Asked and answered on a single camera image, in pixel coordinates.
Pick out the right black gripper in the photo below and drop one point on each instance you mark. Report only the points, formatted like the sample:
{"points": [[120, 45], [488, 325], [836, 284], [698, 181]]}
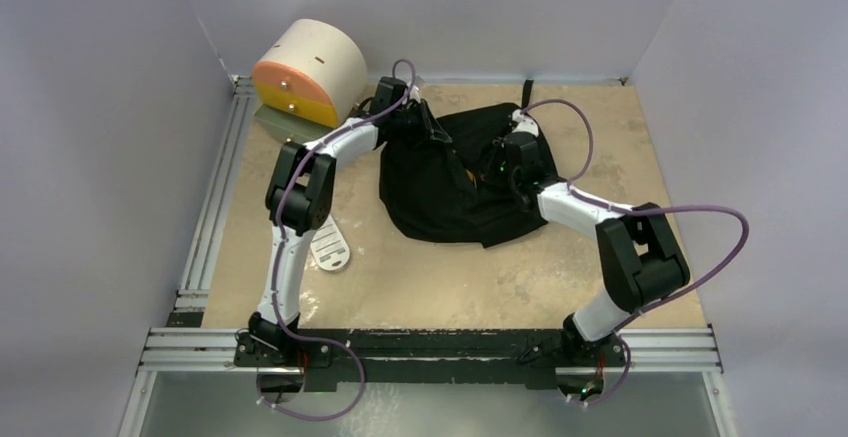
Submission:
{"points": [[499, 153]]}

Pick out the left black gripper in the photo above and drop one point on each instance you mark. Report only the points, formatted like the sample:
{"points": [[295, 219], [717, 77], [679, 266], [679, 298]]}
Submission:
{"points": [[426, 124]]}

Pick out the black student backpack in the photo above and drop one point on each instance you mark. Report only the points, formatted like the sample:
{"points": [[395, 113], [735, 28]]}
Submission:
{"points": [[428, 195]]}

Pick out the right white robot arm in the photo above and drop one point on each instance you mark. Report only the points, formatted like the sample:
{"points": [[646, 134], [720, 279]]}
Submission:
{"points": [[640, 258]]}

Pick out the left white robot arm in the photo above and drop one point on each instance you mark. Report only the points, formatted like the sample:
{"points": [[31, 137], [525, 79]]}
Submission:
{"points": [[299, 200]]}

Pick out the cream round drawer cabinet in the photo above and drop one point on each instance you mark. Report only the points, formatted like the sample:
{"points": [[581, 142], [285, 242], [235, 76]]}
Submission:
{"points": [[308, 81]]}

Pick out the white oval label card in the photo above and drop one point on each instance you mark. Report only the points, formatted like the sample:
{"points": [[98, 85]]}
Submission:
{"points": [[329, 249]]}

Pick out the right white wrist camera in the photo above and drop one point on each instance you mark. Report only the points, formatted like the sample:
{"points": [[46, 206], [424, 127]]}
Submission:
{"points": [[522, 122]]}

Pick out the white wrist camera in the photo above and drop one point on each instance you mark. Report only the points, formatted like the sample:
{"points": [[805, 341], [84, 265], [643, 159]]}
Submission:
{"points": [[413, 94], [522, 122]]}

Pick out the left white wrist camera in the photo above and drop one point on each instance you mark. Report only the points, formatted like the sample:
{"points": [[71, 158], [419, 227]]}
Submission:
{"points": [[413, 94]]}

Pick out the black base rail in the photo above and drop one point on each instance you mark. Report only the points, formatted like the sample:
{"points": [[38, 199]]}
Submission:
{"points": [[537, 359]]}

